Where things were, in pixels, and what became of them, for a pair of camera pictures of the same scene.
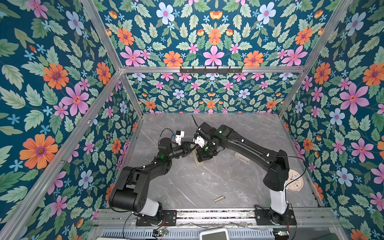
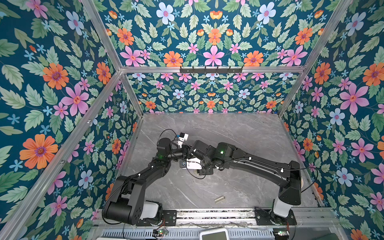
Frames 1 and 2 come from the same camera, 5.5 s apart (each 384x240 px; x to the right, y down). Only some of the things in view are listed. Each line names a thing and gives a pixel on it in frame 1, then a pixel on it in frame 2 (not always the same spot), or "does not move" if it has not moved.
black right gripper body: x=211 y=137 → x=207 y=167
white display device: x=220 y=234 does not move
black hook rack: x=211 y=71 does not move
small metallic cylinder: x=219 y=199 does not move
